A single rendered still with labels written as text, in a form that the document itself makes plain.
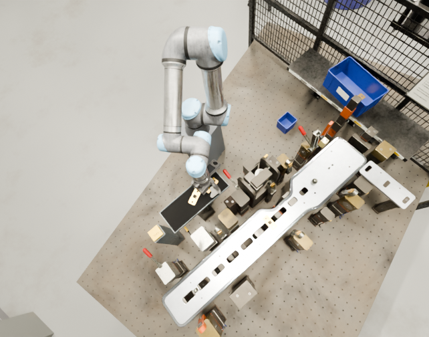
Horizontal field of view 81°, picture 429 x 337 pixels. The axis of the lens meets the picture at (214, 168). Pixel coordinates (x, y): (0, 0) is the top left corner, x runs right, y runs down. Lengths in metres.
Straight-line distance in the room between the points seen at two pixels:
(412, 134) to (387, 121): 0.14
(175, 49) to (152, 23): 2.91
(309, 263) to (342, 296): 0.25
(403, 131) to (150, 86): 2.55
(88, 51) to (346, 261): 3.70
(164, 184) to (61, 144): 1.79
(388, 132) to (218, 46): 1.14
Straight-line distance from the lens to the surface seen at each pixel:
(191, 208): 1.31
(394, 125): 1.79
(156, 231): 1.34
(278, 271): 1.74
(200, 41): 1.01
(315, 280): 1.78
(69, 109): 3.58
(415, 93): 1.74
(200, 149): 1.00
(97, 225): 2.84
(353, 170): 1.62
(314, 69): 1.86
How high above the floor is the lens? 2.42
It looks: 70 degrees down
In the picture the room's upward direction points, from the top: 20 degrees counter-clockwise
